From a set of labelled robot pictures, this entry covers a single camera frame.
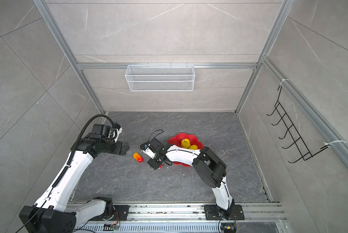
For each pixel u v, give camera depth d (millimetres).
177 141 1011
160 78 1007
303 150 618
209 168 500
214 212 735
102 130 586
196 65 903
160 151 698
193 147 949
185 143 951
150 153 811
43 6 674
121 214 742
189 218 730
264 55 858
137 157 910
